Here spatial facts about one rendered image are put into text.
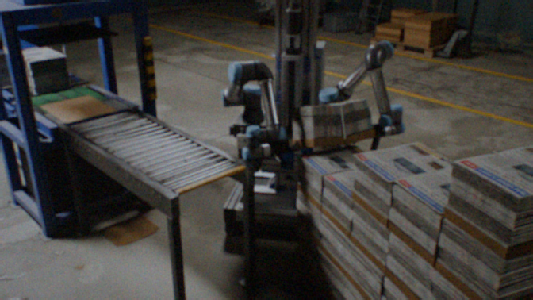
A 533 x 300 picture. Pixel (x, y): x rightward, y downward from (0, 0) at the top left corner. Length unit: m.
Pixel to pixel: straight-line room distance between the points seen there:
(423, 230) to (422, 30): 6.90
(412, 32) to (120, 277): 6.67
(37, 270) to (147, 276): 0.71
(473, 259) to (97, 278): 2.34
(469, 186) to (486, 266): 0.27
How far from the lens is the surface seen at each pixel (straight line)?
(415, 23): 8.92
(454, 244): 2.00
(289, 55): 3.39
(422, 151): 2.52
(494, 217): 1.83
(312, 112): 2.87
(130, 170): 2.95
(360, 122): 3.02
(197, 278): 3.39
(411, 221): 2.18
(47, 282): 3.60
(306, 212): 3.02
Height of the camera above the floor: 2.06
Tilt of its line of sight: 24 degrees down
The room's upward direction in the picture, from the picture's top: straight up
